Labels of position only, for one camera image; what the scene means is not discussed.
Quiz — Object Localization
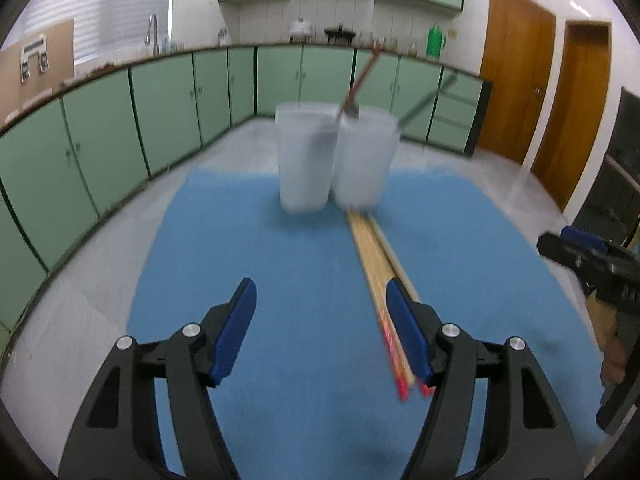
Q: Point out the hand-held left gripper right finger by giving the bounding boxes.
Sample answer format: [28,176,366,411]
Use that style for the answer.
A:
[385,280,586,480]

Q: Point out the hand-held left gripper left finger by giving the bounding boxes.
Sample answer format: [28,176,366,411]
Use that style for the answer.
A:
[57,277,258,480]

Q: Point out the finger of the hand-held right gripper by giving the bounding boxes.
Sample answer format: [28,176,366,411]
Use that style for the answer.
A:
[537,232,588,281]
[560,226,626,261]

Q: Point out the wooden chopstick with red end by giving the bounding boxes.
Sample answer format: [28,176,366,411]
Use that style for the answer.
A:
[346,210,408,403]
[352,211,416,396]
[361,212,436,398]
[369,214,423,306]

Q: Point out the white plastic utensil holder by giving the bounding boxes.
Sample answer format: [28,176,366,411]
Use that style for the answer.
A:
[275,101,341,213]
[332,106,401,211]

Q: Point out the dark chopstick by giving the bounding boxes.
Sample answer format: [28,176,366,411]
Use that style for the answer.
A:
[397,72,458,128]

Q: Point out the person's right hand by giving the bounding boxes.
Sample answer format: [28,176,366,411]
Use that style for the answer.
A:
[587,291,630,387]

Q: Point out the black chair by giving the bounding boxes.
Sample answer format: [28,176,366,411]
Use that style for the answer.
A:
[570,87,640,261]

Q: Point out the blue mat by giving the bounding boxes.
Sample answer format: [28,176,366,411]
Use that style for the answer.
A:
[125,167,608,480]

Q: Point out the wooden door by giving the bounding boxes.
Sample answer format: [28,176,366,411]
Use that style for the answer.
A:
[530,20,612,213]
[475,0,557,163]

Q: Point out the green thermos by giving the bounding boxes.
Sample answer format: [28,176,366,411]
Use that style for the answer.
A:
[425,22,447,59]

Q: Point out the long green base cabinet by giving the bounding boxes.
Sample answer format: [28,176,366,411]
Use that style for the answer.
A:
[0,45,258,336]

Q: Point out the green base cabinet with drawers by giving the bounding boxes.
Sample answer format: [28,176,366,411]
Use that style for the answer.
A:
[255,45,493,158]

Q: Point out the brown countertop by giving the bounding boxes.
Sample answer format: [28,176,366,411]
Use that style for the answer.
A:
[0,42,493,131]

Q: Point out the black wok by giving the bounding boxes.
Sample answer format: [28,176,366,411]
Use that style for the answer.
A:
[325,25,358,45]

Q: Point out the metal kitchen faucet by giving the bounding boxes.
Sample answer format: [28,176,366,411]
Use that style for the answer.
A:
[145,14,161,56]

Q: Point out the white window blinds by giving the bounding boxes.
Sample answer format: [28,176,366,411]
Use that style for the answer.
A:
[20,0,173,66]

